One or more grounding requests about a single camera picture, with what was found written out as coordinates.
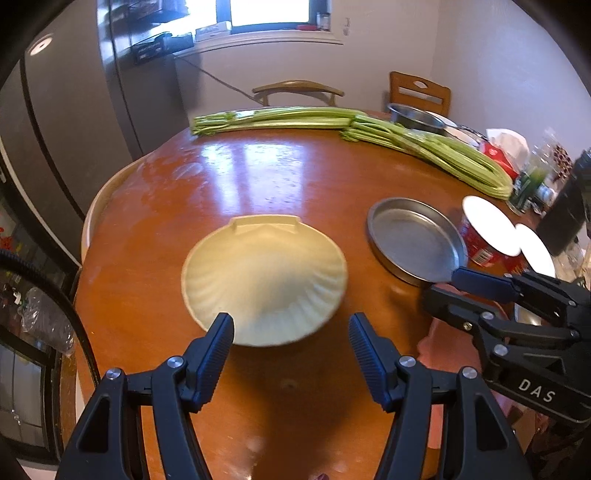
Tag black thermos flask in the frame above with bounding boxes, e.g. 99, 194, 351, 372
535, 149, 590, 256

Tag red cup white lid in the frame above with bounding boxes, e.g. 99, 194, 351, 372
459, 195, 521, 267
502, 224, 556, 278

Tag left celery bunch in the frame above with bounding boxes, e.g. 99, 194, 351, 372
190, 106, 368, 137

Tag steel bowl far side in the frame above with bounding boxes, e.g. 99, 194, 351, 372
388, 103, 446, 135

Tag cream shell-shaped plate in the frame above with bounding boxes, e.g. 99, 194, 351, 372
181, 215, 348, 347

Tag grey refrigerator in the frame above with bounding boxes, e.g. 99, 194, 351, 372
0, 0, 187, 232

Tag clear green-label bottle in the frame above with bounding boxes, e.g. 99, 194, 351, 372
507, 128, 557, 215

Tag curved-back wooden chair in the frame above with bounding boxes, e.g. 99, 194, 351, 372
252, 79, 345, 107

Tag red tissue box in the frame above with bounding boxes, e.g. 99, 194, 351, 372
479, 141, 518, 181

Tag right celery bunch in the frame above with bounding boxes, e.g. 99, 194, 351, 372
341, 116, 513, 200

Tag celery bunch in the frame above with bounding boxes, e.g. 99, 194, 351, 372
341, 116, 513, 200
190, 106, 368, 137

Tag pink animal-shaped bowl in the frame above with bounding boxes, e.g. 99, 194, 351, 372
418, 319, 513, 450

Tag round steel pan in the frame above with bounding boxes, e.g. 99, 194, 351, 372
367, 197, 468, 287

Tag brown slatted wooden chair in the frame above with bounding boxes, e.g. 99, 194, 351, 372
389, 71, 452, 117

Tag cream chair beside table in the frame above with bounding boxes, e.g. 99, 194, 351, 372
80, 157, 145, 262

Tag white dish behind bowl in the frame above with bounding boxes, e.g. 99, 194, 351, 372
429, 111, 485, 150

